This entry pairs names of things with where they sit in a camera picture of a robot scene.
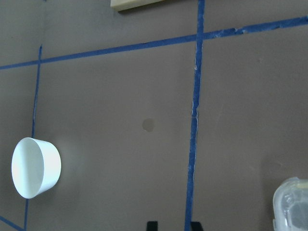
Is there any clear plastic egg carton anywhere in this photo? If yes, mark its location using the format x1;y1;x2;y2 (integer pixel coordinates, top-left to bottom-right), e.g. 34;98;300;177
273;177;308;231

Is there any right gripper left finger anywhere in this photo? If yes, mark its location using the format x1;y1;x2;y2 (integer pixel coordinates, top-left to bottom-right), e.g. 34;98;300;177
146;221;158;231

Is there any bamboo cutting board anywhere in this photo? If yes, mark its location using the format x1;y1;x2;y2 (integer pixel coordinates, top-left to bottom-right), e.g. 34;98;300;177
110;0;163;12

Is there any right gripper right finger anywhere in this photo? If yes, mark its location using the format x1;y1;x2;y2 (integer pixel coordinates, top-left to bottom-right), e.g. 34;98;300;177
190;221;202;231

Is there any white round bowl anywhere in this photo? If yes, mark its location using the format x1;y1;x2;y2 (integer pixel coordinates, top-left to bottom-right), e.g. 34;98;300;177
11;137;61;199

